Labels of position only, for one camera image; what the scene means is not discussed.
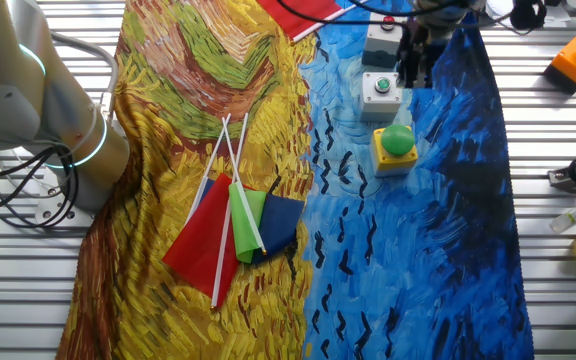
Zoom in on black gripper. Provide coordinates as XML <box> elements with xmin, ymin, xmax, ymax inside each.
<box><xmin>397</xmin><ymin>22</ymin><xmax>442</xmax><ymax>90</ymax></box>

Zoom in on white box green button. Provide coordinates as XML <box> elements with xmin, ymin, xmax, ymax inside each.
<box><xmin>358</xmin><ymin>70</ymin><xmax>404</xmax><ymax>124</ymax></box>

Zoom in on white box red button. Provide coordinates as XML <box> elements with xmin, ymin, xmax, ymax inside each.
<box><xmin>360</xmin><ymin>14</ymin><xmax>405</xmax><ymax>70</ymax></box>

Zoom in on yellow box green mushroom button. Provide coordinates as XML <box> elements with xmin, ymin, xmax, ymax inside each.
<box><xmin>369</xmin><ymin>123</ymin><xmax>420</xmax><ymax>179</ymax></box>

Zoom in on grey robot base conduit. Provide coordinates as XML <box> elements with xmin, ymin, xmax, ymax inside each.
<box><xmin>49</xmin><ymin>30</ymin><xmax>120</xmax><ymax>124</ymax></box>

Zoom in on large red flag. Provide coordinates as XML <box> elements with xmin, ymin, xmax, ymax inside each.
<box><xmin>256</xmin><ymin>0</ymin><xmax>370</xmax><ymax>44</ymax></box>

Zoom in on white paper sheets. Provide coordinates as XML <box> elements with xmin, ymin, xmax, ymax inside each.
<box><xmin>482</xmin><ymin>0</ymin><xmax>575</xmax><ymax>29</ymax></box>

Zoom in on orange emergency stop box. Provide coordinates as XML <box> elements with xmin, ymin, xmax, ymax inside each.
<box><xmin>542</xmin><ymin>33</ymin><xmax>576</xmax><ymax>97</ymax></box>

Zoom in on painted blue yellow cloth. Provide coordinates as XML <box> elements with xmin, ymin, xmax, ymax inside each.
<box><xmin>54</xmin><ymin>0</ymin><xmax>537</xmax><ymax>360</ymax></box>

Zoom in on small dark blue flag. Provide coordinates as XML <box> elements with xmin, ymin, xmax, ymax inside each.
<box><xmin>184</xmin><ymin>113</ymin><xmax>306</xmax><ymax>266</ymax></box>

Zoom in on small green flag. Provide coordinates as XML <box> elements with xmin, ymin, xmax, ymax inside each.
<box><xmin>221</xmin><ymin>116</ymin><xmax>269</xmax><ymax>265</ymax></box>

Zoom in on small red flag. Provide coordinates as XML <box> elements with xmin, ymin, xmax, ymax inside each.
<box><xmin>161</xmin><ymin>111</ymin><xmax>251</xmax><ymax>312</ymax></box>

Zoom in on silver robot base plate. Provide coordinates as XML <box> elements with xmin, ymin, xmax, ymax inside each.
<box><xmin>34</xmin><ymin>168</ymin><xmax>95</xmax><ymax>227</ymax></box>

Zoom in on black base cable bundle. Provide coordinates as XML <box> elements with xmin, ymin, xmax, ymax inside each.
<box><xmin>0</xmin><ymin>143</ymin><xmax>83</xmax><ymax>232</ymax></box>

